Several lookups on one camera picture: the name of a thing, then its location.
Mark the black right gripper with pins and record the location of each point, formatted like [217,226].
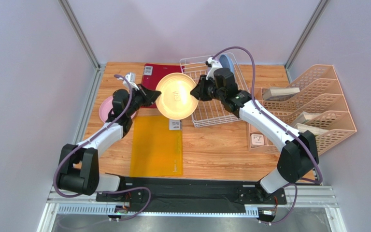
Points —
[205,90]

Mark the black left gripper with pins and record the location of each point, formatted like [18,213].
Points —
[151,95]

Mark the yellow plate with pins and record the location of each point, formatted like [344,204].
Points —
[175,101]

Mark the blue plate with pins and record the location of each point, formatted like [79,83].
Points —
[226,62]

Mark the pink plate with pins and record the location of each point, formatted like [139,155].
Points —
[105,109]

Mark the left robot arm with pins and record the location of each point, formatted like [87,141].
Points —
[78,169]

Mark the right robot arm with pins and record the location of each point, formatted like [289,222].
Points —
[298,150]

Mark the red plastic folder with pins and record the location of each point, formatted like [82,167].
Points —
[153,73]

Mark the yellow plastic folder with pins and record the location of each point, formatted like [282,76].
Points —
[157,147]

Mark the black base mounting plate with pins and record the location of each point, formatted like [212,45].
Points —
[173,195]

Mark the book in organizer middle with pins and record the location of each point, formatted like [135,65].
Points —
[304,117]

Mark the green book in organizer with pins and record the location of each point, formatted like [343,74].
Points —
[314,130]

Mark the peach plastic file organizer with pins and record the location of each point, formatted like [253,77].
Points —
[320,92]

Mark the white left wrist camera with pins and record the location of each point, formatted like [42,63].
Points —
[130,83]

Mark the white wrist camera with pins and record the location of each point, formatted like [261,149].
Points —
[130,83]
[212,65]

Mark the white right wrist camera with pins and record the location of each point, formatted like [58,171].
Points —
[212,65]

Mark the white wire dish rack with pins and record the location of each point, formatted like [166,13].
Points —
[212,112]

